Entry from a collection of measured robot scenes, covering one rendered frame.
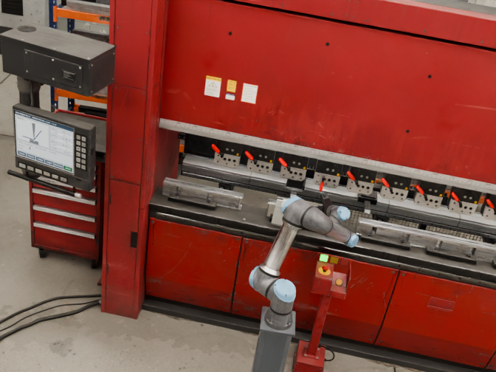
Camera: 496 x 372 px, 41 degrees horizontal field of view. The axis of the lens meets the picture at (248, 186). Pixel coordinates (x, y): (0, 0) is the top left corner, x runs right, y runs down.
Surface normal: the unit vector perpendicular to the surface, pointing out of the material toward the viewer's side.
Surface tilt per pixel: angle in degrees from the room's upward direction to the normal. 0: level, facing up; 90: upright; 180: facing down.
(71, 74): 90
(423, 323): 90
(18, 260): 0
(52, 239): 90
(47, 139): 90
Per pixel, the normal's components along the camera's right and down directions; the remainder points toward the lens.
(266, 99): -0.16, 0.49
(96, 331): 0.14, -0.85
